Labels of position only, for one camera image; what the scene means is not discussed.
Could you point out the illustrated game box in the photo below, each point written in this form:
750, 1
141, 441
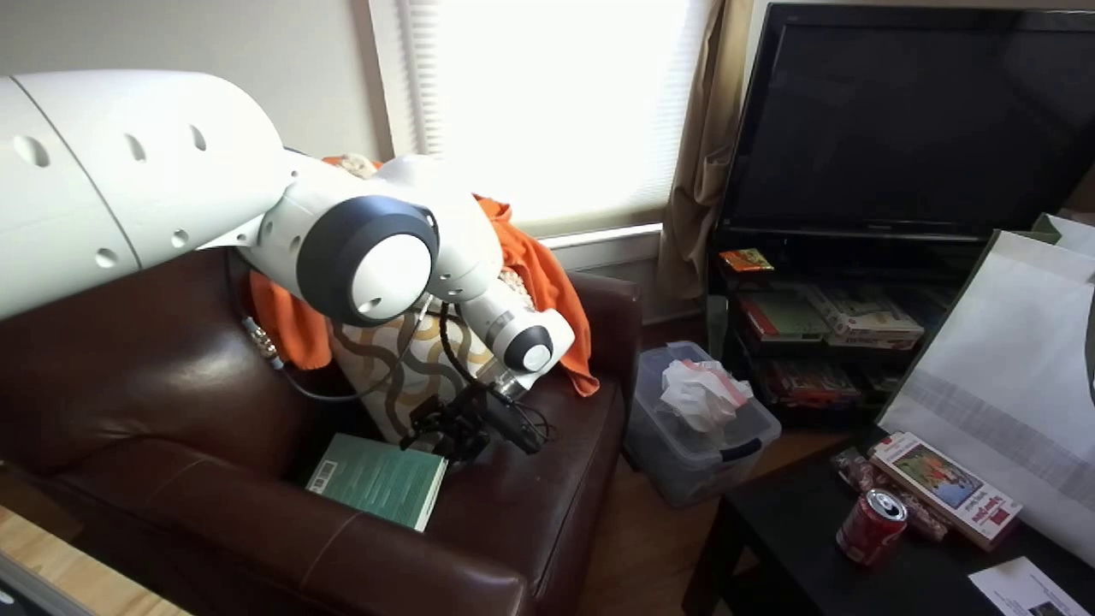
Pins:
945, 486

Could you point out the black television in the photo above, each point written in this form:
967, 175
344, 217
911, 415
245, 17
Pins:
898, 120

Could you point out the patterned pillow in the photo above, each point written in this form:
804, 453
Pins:
402, 368

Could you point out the clear plastic storage bin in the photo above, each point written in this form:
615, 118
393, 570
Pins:
693, 462

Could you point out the tan curtain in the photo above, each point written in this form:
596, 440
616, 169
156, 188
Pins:
701, 171

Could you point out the orange blanket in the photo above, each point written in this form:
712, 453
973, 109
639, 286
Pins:
547, 282

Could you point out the red soda can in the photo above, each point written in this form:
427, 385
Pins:
871, 527

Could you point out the green book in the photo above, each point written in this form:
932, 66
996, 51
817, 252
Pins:
381, 479

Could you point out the stack of white game boxes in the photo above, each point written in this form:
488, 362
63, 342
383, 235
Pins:
864, 318

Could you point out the white shopping bag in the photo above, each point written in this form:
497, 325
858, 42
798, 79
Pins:
1009, 385

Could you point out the green board game box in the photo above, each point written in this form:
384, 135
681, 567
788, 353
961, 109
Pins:
783, 315

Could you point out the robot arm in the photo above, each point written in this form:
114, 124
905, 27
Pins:
154, 180

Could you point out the white paper card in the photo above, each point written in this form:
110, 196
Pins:
1022, 589

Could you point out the window with white blinds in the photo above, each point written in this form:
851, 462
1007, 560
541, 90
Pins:
556, 103

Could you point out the black television stand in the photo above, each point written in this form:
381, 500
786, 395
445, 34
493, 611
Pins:
727, 342

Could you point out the crumpled white plastic bag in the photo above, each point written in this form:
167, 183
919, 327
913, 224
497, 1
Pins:
701, 392

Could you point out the black coffee table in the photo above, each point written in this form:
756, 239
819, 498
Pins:
796, 547

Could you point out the small orange green box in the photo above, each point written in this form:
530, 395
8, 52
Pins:
746, 259

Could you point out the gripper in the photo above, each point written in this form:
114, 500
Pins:
469, 415

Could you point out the brown leather couch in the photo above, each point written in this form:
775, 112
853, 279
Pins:
171, 411

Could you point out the row of dark game boxes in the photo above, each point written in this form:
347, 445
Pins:
808, 382

